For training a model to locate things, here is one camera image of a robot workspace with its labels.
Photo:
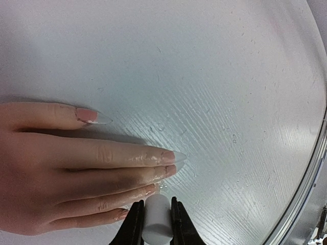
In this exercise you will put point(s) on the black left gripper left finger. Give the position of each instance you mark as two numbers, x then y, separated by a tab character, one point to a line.
130	232

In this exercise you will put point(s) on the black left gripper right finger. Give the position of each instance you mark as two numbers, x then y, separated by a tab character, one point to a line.
184	231

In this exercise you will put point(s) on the mannequin hand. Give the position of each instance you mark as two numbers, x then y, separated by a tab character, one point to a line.
51	183

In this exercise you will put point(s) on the grey nail polish cap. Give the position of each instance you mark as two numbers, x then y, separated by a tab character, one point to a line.
157	227

